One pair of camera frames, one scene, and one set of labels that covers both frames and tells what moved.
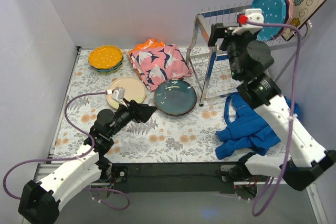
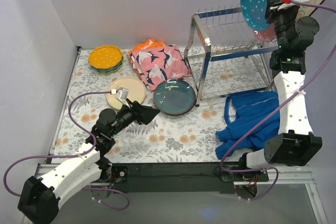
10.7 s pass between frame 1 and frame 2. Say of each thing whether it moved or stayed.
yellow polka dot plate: stayed
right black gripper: moved
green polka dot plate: stayed
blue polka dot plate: stayed
